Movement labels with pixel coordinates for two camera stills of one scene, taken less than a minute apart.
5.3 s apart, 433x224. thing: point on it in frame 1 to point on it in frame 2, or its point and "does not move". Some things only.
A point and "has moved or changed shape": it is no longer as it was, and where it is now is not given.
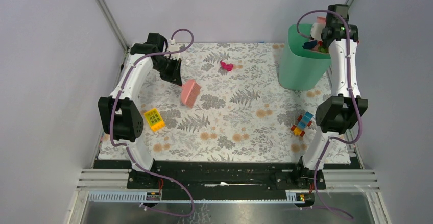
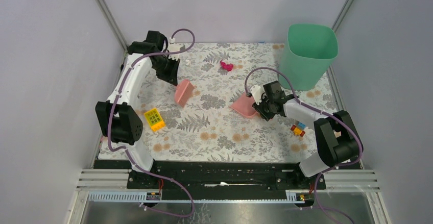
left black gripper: (174, 76) does not move
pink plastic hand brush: (189, 92) has moved or changed shape
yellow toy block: (154, 119) does not move
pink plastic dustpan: (317, 28) to (243, 104)
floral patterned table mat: (229, 107) does not move
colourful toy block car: (304, 122) does not move
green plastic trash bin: (300, 69) does not move
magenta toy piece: (228, 67) does not move
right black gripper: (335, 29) to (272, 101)
